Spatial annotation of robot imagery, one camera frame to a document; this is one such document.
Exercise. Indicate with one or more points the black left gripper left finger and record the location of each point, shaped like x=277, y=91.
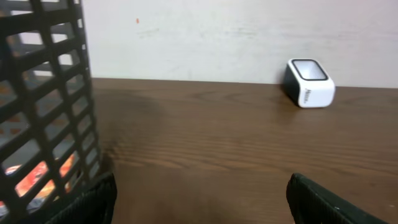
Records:
x=92, y=204

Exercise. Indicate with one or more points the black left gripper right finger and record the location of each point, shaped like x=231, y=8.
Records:
x=309, y=202

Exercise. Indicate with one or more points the orange chocolate bar wrapper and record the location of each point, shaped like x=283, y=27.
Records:
x=35, y=175

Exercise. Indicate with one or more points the white barcode scanner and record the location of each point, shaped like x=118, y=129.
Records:
x=307, y=83

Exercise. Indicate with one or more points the grey plastic shopping basket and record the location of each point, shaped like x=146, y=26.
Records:
x=47, y=105

